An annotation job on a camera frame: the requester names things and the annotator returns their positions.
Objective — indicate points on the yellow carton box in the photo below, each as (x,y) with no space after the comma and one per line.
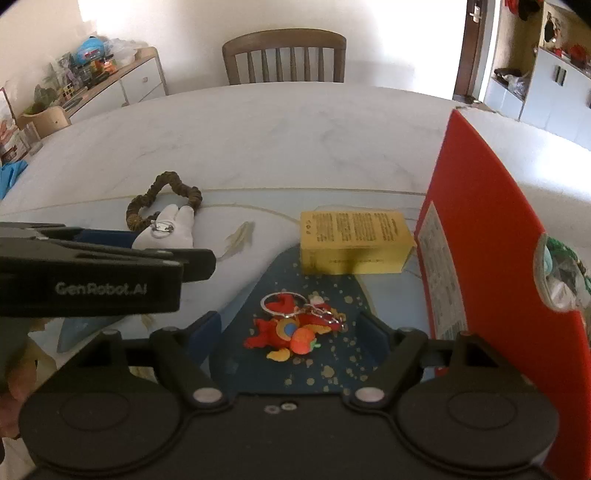
(355,244)

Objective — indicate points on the red and white cardboard box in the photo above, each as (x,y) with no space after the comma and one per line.
(489,258)

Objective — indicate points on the brown wooden door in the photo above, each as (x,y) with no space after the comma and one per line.
(471,55)

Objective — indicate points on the person's left hand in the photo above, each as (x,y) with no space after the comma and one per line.
(25,378)

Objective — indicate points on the wooden box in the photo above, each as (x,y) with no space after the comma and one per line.
(46,121)

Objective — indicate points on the white plastic bag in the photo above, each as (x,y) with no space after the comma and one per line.
(121,50)

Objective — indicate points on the white wall cabinet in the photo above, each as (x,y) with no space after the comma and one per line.
(554,92)

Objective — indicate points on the brown scrunchie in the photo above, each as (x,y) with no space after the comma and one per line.
(166,182)

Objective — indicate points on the blue cloth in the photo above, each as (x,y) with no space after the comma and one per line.
(11,177)

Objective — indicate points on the white wooden sideboard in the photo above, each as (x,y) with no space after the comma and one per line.
(134,85)

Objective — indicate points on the wooden dining chair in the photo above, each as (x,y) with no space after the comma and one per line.
(284,57)

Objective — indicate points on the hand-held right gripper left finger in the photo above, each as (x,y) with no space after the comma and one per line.
(205,334)

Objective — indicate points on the grey bag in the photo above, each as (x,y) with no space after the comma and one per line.
(512,83)

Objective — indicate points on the drinking glass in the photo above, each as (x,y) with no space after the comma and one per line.
(32,138)

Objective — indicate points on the red and white carton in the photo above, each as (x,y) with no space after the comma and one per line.
(11,129)

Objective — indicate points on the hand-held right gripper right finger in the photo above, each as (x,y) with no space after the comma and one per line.
(375,334)

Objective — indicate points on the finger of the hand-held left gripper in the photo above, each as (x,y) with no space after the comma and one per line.
(111,239)
(196,265)

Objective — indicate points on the blue printed table mat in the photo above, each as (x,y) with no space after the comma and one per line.
(272,288)

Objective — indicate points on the blue toy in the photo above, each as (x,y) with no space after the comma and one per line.
(91,48)

